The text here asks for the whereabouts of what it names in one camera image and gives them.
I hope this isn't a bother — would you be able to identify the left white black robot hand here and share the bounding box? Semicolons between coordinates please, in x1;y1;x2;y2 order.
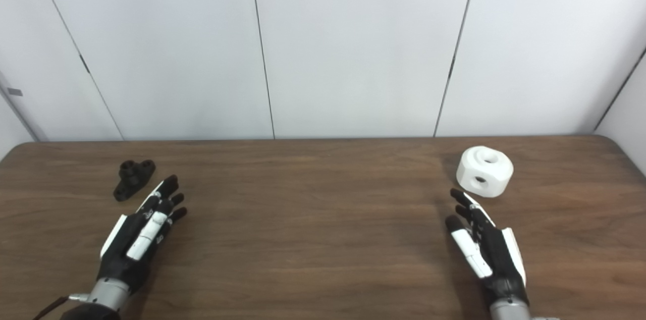
97;175;188;294

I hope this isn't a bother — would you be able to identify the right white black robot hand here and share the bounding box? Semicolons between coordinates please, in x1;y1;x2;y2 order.
445;188;529;305

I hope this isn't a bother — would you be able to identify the black flanged holder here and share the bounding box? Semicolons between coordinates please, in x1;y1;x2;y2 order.
113;159;156;202

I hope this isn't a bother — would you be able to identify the round white plastic piece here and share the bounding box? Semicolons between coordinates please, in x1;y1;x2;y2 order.
456;146;514;198

